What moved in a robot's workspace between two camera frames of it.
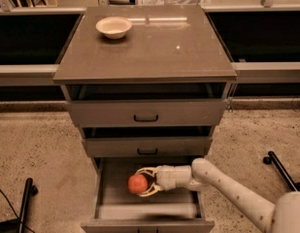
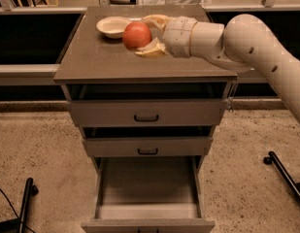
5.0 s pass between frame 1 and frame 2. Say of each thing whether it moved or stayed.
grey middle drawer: stayed
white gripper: moved
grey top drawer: stayed
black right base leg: stayed
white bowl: stayed
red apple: moved
